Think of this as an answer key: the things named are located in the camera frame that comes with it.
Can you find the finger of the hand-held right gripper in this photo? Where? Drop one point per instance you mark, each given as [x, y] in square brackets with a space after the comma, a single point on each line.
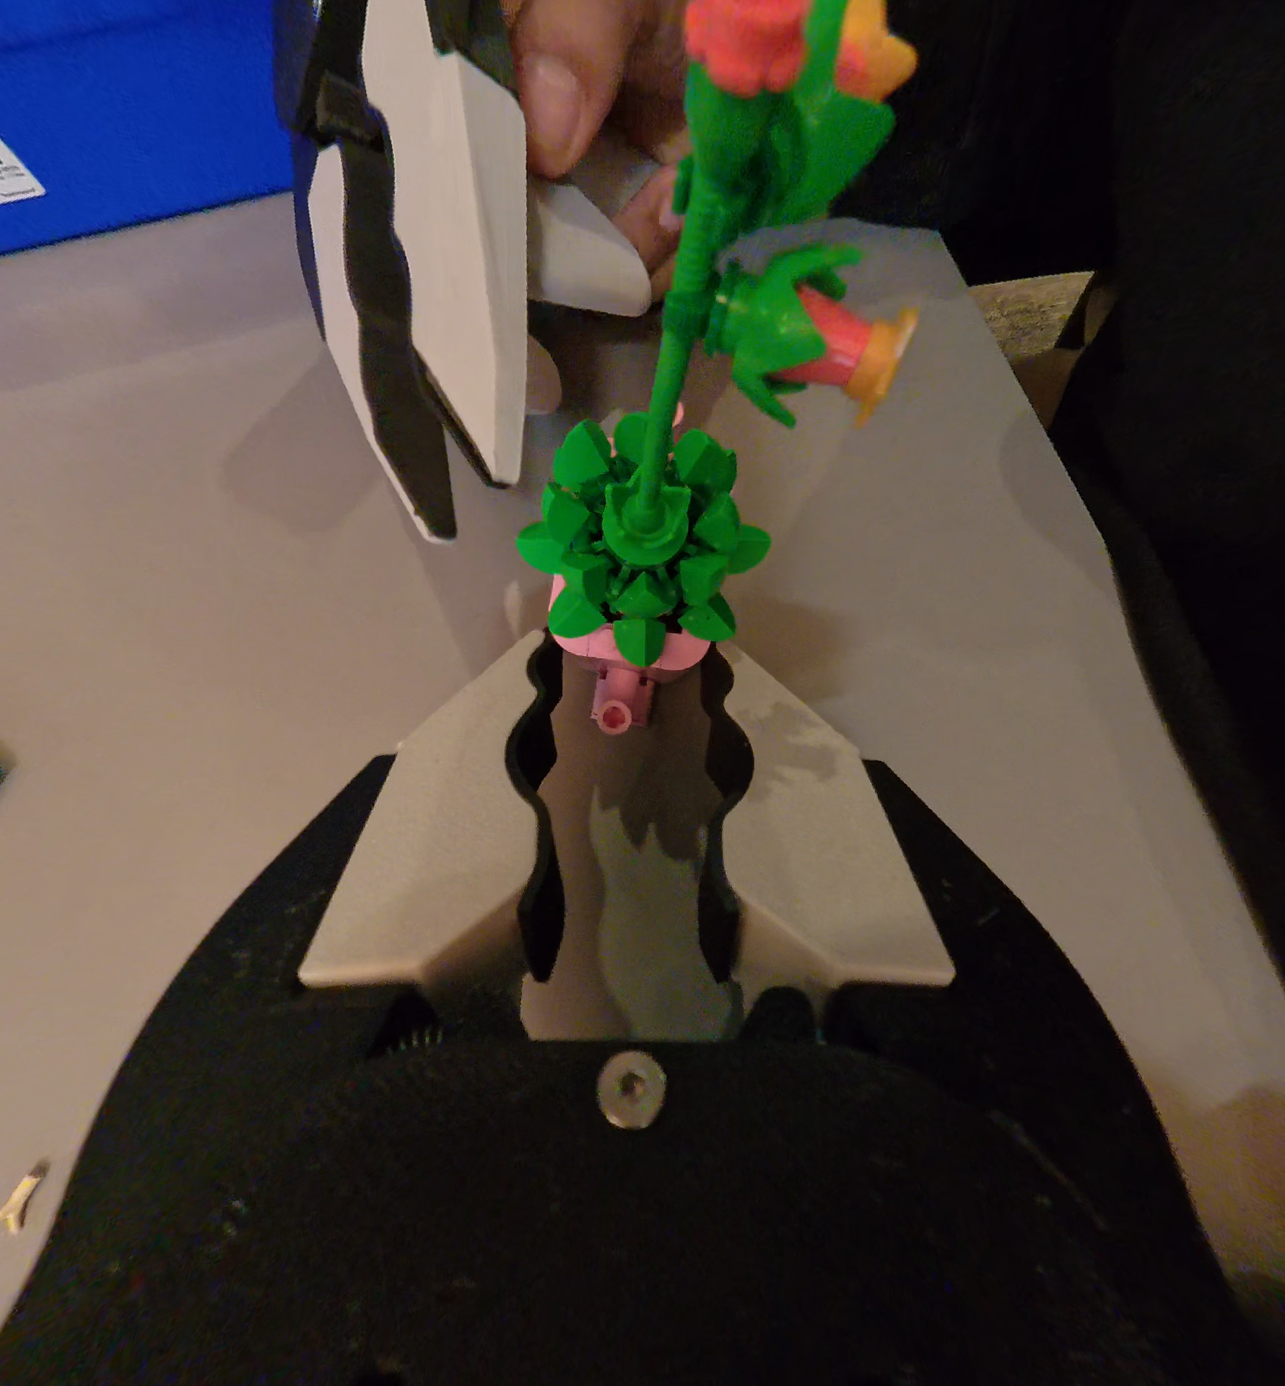
[458, 271]
[345, 304]

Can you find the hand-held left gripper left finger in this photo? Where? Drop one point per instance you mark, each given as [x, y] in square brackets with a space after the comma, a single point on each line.
[415, 866]

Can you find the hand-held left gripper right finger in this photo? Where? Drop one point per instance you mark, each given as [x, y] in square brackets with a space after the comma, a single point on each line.
[838, 866]

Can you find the pink toy brick pot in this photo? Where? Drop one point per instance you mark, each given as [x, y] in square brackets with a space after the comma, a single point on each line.
[620, 703]

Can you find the green toy brick plant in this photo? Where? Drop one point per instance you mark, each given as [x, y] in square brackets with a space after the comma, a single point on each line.
[643, 530]

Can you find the person's right forearm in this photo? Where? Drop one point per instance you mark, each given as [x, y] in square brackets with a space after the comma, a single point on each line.
[1032, 108]

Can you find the person's right hand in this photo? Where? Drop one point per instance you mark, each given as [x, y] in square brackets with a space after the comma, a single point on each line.
[578, 65]

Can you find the blue plastic bin white label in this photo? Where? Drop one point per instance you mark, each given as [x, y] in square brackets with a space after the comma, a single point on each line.
[111, 108]

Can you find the small tan branch piece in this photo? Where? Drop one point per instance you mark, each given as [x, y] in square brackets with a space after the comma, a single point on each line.
[15, 1202]

